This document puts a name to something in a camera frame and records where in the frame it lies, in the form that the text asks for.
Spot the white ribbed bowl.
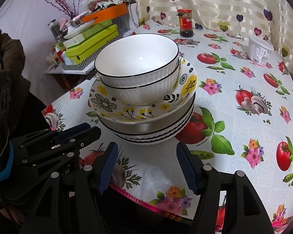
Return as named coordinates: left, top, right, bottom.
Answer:
left=94, top=34, right=179, bottom=88
left=100, top=58, right=181, bottom=106

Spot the yellow floral bowl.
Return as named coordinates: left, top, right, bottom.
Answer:
left=89, top=57, right=198, bottom=125

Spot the fruit print tablecloth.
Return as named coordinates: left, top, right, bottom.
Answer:
left=43, top=19, right=293, bottom=233

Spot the striped grey box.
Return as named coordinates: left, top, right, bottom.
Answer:
left=62, top=35, right=122, bottom=71

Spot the white green box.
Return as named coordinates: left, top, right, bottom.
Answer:
left=63, top=20, right=112, bottom=49

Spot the white oval dish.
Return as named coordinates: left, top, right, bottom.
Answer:
left=64, top=20, right=94, bottom=40

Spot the white plastic yogurt tub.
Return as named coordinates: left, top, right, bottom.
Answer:
left=246, top=35, right=274, bottom=66

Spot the orange tray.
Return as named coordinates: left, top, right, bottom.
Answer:
left=81, top=3, right=128, bottom=23

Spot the chili sauce jar red lid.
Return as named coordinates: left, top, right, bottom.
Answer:
left=177, top=9, right=193, bottom=37

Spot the heart print curtain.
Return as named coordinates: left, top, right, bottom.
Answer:
left=136, top=0, right=293, bottom=73

